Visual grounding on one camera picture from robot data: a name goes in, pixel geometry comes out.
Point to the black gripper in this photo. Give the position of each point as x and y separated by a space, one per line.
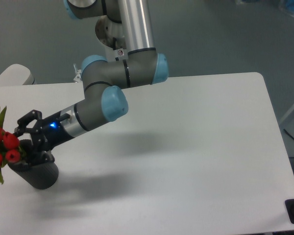
46 134

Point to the red tulip bouquet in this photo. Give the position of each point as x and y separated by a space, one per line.
11 151

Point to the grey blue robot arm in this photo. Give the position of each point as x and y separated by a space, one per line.
103 81

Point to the black ribbed cylindrical vase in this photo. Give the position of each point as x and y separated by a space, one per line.
41 176

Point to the white rounded chair back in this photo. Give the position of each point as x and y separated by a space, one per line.
16 75

